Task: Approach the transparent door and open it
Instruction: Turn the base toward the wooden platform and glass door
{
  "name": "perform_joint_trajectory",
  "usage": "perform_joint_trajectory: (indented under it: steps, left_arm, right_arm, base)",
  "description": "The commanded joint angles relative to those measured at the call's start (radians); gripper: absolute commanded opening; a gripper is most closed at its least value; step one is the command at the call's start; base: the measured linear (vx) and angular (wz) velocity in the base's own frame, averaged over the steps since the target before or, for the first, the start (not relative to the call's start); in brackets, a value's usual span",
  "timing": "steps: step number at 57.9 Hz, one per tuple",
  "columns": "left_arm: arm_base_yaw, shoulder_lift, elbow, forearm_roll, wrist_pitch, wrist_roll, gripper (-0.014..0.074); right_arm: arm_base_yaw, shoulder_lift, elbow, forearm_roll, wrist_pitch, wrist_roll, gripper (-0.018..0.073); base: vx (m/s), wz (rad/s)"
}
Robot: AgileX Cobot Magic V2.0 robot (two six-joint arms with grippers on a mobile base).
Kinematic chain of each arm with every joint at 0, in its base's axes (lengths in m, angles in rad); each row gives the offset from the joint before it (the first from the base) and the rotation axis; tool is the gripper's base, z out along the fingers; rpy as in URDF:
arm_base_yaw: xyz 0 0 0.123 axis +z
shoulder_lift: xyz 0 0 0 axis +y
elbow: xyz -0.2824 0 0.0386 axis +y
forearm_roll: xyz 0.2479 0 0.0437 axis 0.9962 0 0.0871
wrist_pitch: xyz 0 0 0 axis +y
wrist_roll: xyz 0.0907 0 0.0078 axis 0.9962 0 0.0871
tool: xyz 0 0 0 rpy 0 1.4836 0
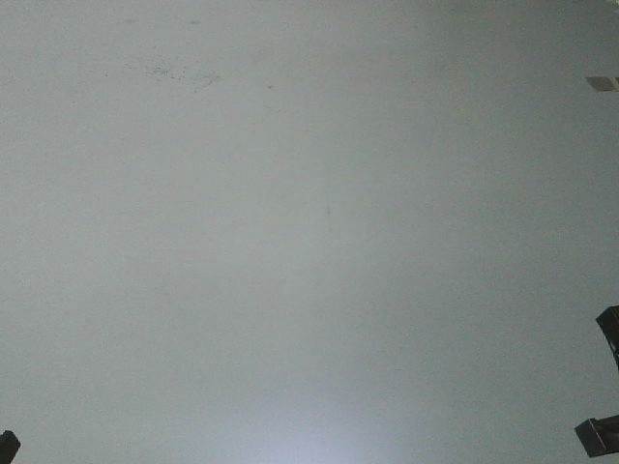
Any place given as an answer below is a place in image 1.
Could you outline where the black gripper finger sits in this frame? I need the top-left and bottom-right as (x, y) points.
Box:
(575, 416), (619, 457)
(596, 305), (619, 366)
(0, 430), (20, 464)

